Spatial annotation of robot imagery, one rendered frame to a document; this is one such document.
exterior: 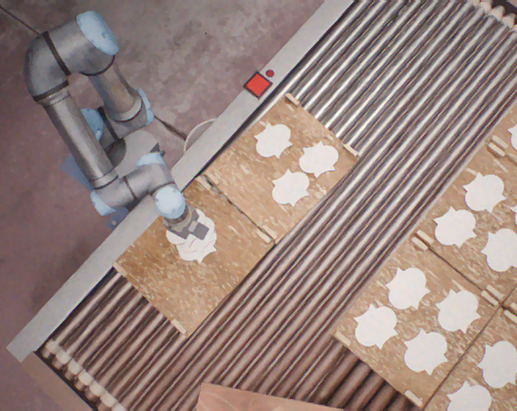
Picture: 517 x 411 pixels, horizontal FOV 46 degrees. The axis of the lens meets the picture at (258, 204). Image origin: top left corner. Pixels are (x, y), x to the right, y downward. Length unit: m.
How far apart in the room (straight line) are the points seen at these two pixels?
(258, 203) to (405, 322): 0.61
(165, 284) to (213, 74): 1.54
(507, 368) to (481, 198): 0.54
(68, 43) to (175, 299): 0.87
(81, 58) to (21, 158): 1.81
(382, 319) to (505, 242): 0.47
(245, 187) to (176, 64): 1.41
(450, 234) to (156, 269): 0.96
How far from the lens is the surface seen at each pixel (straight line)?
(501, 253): 2.09
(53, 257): 3.13
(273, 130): 2.08
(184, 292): 1.98
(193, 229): 1.80
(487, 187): 2.13
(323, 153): 2.06
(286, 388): 1.96
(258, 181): 2.04
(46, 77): 1.58
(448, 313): 2.01
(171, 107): 3.21
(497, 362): 2.05
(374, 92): 2.19
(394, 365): 1.98
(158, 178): 1.64
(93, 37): 1.56
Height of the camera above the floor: 2.88
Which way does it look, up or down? 75 degrees down
